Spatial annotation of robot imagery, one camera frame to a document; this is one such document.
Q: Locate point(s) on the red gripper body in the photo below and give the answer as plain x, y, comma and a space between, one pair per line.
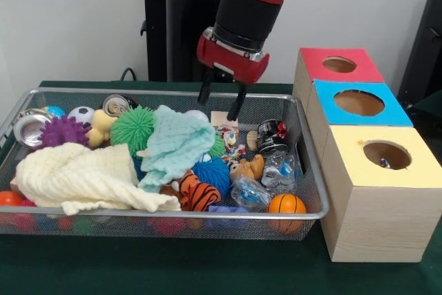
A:
231, 58

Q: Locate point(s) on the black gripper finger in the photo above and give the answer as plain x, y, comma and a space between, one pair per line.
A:
206, 89
238, 105

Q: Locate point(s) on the light blue waffle cloth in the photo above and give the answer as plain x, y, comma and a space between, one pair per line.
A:
176, 143

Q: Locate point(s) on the cream waffle cloth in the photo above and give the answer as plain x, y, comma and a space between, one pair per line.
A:
86, 177

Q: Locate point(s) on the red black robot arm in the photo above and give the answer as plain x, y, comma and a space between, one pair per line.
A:
252, 8

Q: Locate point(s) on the metal mesh bin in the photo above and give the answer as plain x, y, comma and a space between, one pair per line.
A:
114, 227

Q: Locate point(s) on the wooden box with three holes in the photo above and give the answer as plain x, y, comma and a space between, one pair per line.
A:
380, 226

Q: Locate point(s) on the black crushed can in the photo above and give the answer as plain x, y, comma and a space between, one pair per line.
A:
273, 136

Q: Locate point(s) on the blue spiky ball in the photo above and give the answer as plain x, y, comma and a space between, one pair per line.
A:
212, 174

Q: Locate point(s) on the green spiky ball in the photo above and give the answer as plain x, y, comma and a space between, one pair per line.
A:
133, 129

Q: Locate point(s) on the orange striped tiger plush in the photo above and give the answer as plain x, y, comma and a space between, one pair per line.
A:
198, 193

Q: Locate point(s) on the orange basketball toy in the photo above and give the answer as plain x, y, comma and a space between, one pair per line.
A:
286, 203

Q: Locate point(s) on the yellow duck toy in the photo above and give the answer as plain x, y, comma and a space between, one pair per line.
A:
100, 127

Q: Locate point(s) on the purple spiky ball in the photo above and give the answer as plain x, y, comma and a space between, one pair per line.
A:
64, 132

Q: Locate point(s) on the dark green tablecloth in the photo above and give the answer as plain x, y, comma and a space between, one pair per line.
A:
172, 267
431, 108

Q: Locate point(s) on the silver metal can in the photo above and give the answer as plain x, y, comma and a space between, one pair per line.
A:
29, 130

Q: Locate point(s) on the black stand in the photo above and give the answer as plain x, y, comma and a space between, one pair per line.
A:
424, 49

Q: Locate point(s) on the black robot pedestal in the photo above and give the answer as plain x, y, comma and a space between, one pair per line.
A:
172, 32

